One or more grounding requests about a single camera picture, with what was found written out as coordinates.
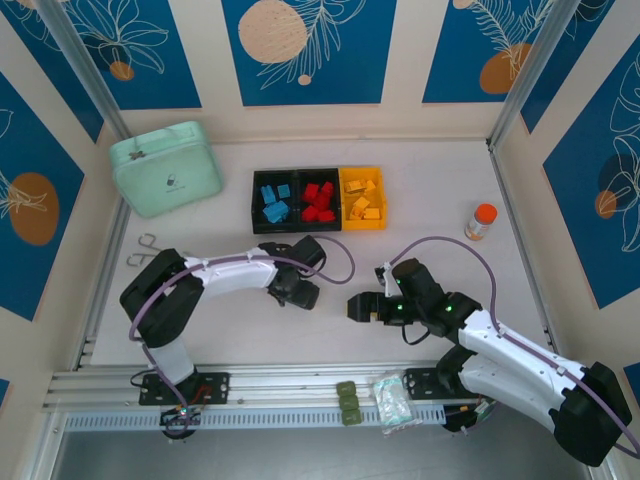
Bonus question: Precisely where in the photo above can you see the aluminium table edge rail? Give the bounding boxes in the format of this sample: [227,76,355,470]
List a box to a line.
[69,197,134,374]
[487,142,559,351]

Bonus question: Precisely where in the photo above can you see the black plastic bin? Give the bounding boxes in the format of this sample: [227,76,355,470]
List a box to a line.
[251,169,301,235]
[296,168,344,234]

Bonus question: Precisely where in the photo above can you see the mint green zip case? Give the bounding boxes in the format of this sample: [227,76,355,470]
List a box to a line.
[109,121,225,220]

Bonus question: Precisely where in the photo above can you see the orange cap pill bottle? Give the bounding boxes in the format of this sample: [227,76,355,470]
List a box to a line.
[463,202,499,243]

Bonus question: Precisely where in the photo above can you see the clear plastic bag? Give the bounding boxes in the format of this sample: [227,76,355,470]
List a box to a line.
[368,370,420,435]

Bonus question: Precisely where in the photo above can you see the metal scissors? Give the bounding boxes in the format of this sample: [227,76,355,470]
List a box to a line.
[126,233,164,268]

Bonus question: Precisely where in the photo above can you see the blue floral wall panel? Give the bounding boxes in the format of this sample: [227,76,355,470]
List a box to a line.
[47,0,203,111]
[0,0,105,145]
[521,0,617,134]
[422,0,569,105]
[0,72,86,322]
[543,34,640,310]
[221,0,399,107]

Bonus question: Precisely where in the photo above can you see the aluminium frame post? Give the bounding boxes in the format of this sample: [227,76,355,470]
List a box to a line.
[485,0,584,151]
[37,0,132,144]

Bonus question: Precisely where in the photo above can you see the slotted grey cable duct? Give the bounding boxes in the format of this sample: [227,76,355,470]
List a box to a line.
[63,405,447,432]

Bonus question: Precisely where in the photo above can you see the aluminium extrusion rail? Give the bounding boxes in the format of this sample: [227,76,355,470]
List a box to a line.
[42,362,501,409]

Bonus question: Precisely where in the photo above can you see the small circuit board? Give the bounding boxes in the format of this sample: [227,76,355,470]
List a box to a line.
[158,403,202,442]
[443,394,504,437]

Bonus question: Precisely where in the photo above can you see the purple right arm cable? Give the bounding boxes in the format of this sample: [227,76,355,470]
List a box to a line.
[388,237,640,459]

